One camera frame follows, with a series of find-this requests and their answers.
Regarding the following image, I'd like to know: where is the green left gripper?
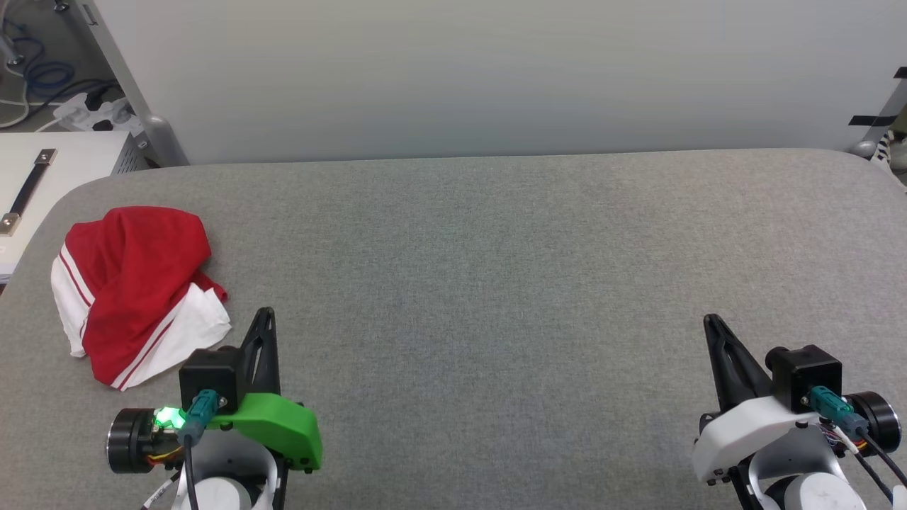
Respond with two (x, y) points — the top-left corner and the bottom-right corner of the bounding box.
(107, 307), (324, 475)

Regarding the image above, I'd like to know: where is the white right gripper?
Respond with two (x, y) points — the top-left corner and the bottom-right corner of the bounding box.
(692, 314), (901, 487)

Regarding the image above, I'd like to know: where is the red and white garment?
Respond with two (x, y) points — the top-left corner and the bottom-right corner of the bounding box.
(50, 206), (233, 392)

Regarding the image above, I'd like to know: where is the black and white striped object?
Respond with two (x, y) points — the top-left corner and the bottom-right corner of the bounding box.
(876, 130), (907, 186)

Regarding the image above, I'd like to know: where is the white power strip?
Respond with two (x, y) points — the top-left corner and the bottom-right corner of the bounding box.
(53, 91), (140, 135)

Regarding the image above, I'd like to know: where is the white case with black handle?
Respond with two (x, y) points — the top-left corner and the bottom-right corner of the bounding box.
(0, 130), (147, 284)

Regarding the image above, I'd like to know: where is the grey post with black tape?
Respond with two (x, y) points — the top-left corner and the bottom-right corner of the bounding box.
(848, 67), (907, 160)

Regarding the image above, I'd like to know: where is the black strap handle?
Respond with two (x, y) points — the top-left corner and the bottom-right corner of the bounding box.
(0, 148), (58, 237)

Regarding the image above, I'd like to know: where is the grey partition frame post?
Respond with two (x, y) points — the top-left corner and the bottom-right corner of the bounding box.
(71, 0), (189, 168)

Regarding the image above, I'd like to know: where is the white cable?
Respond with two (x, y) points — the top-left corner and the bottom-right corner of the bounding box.
(0, 91), (68, 132)

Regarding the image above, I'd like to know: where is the blue cable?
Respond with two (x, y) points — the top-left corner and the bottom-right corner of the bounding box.
(0, 18), (77, 101)

